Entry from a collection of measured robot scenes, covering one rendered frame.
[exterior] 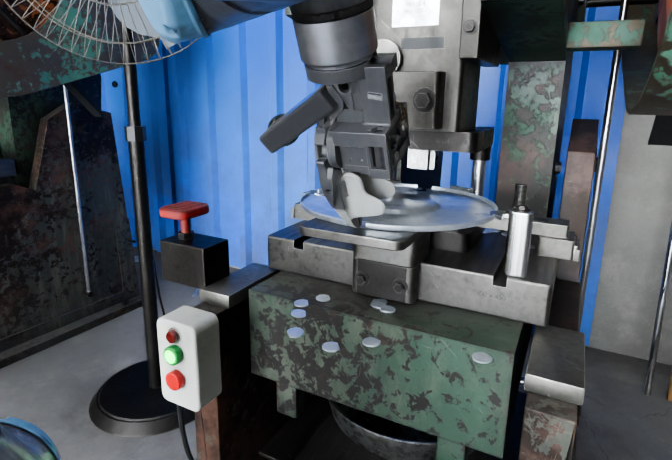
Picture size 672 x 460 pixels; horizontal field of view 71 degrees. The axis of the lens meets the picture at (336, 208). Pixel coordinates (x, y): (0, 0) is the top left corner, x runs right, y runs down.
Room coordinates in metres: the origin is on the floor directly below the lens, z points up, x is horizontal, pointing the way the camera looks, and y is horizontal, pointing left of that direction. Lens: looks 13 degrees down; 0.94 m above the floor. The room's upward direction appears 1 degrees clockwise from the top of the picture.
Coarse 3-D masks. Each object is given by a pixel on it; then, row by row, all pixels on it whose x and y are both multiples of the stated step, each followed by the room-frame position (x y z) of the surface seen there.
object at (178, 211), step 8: (160, 208) 0.73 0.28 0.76; (168, 208) 0.73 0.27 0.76; (176, 208) 0.72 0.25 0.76; (184, 208) 0.72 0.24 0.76; (192, 208) 0.73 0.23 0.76; (200, 208) 0.74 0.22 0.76; (208, 208) 0.75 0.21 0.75; (160, 216) 0.73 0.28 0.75; (168, 216) 0.71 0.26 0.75; (176, 216) 0.71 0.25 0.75; (184, 216) 0.71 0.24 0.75; (192, 216) 0.72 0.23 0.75; (184, 224) 0.74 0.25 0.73; (184, 232) 0.74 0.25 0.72
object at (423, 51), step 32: (384, 0) 0.75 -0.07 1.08; (416, 0) 0.72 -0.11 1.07; (448, 0) 0.70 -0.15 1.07; (384, 32) 0.75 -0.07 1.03; (416, 32) 0.72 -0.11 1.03; (448, 32) 0.70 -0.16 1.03; (416, 64) 0.72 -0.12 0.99; (448, 64) 0.70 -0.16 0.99; (416, 96) 0.68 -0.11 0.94; (448, 96) 0.70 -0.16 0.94; (416, 128) 0.72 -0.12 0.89; (448, 128) 0.70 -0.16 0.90
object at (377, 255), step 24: (336, 240) 0.54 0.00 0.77; (360, 240) 0.52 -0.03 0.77; (384, 240) 0.51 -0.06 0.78; (408, 240) 0.52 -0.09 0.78; (360, 264) 0.65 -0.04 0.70; (384, 264) 0.64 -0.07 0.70; (408, 264) 0.62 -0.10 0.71; (360, 288) 0.65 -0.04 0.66; (384, 288) 0.64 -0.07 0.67; (408, 288) 0.62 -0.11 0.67
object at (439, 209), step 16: (320, 192) 0.76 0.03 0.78; (400, 192) 0.78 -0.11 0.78; (416, 192) 0.78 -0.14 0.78; (432, 192) 0.78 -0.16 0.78; (448, 192) 0.78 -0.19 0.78; (464, 192) 0.76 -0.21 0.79; (304, 208) 0.64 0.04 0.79; (320, 208) 0.65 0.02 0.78; (400, 208) 0.63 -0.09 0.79; (416, 208) 0.63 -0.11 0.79; (432, 208) 0.65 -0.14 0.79; (448, 208) 0.66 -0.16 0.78; (464, 208) 0.66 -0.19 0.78; (480, 208) 0.67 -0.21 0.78; (496, 208) 0.65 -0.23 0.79; (368, 224) 0.55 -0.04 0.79; (384, 224) 0.57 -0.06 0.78; (400, 224) 0.57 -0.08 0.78; (416, 224) 0.57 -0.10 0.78; (432, 224) 0.57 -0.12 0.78; (448, 224) 0.57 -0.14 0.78; (464, 224) 0.56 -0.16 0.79; (480, 224) 0.58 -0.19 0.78
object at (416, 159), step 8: (408, 152) 0.79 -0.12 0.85; (416, 152) 0.78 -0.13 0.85; (424, 152) 0.77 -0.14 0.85; (432, 152) 0.77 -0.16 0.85; (408, 160) 0.79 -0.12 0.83; (416, 160) 0.78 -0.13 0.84; (424, 160) 0.77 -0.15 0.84; (432, 160) 0.77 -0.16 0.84; (416, 168) 0.78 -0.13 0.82; (424, 168) 0.77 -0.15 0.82; (432, 168) 0.77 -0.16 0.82
